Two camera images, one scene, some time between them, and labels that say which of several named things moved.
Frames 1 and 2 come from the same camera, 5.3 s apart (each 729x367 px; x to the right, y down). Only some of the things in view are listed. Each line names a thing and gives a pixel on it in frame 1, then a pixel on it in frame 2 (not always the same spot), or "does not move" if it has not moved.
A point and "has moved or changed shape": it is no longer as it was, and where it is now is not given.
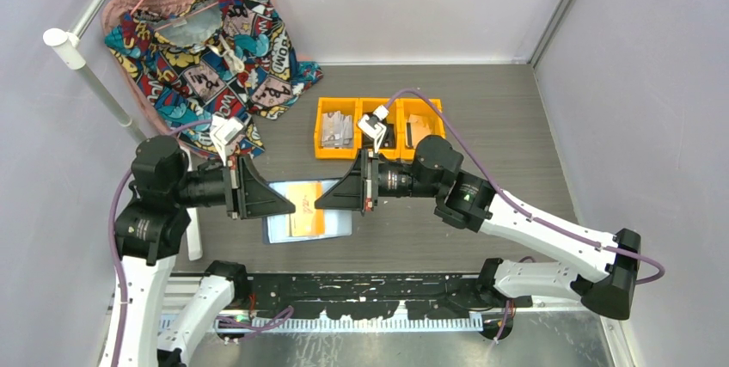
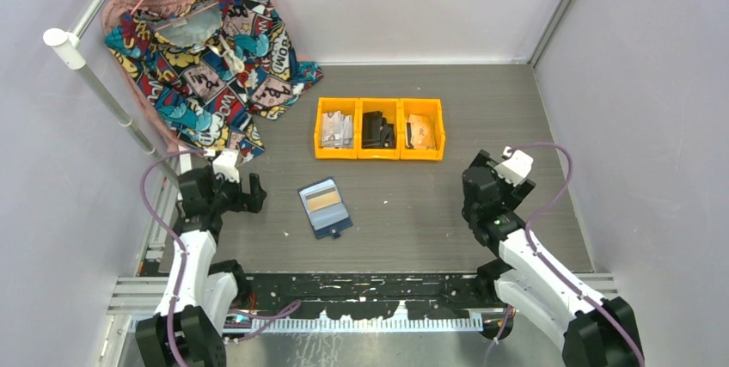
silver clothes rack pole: [66, 43] does not move
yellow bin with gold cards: [415, 119] does not move
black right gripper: [350, 191] to [515, 195]
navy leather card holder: [278, 229] has moved or changed shape
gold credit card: [307, 220] has moved or changed shape
